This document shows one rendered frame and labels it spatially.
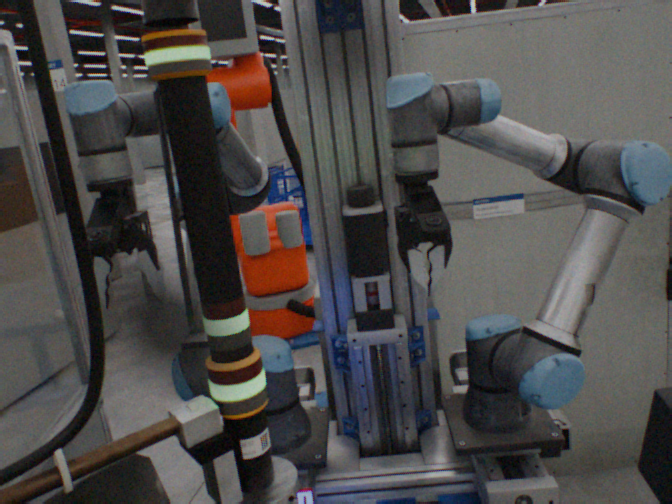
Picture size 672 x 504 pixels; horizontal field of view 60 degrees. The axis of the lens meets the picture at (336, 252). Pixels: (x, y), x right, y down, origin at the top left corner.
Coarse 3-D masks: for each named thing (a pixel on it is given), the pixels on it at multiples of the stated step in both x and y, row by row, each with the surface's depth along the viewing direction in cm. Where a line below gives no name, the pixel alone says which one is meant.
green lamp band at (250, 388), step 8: (264, 376) 46; (248, 384) 44; (256, 384) 45; (264, 384) 46; (216, 392) 45; (224, 392) 44; (232, 392) 44; (240, 392) 44; (248, 392) 44; (256, 392) 45
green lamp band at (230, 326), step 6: (246, 312) 45; (234, 318) 43; (240, 318) 44; (246, 318) 45; (210, 324) 44; (216, 324) 43; (222, 324) 43; (228, 324) 43; (234, 324) 44; (240, 324) 44; (246, 324) 44; (210, 330) 44; (216, 330) 43; (222, 330) 43; (228, 330) 43; (234, 330) 44; (240, 330) 44
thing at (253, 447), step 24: (144, 0) 38; (168, 0) 38; (192, 0) 39; (144, 24) 39; (168, 24) 41; (264, 408) 47; (240, 432) 45; (264, 432) 46; (240, 456) 46; (264, 456) 47; (240, 480) 47; (264, 480) 47
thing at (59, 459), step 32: (32, 0) 34; (32, 32) 34; (32, 64) 35; (64, 160) 36; (64, 192) 36; (96, 288) 38; (96, 320) 38; (96, 352) 39; (96, 384) 39; (0, 480) 36; (64, 480) 38
